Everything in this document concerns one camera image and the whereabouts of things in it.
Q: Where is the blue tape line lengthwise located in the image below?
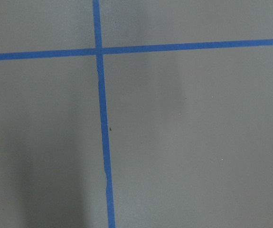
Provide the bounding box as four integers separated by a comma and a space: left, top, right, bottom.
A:
93, 0, 116, 228

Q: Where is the blue tape line crosswise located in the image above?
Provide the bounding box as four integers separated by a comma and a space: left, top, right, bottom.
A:
0, 39, 273, 61

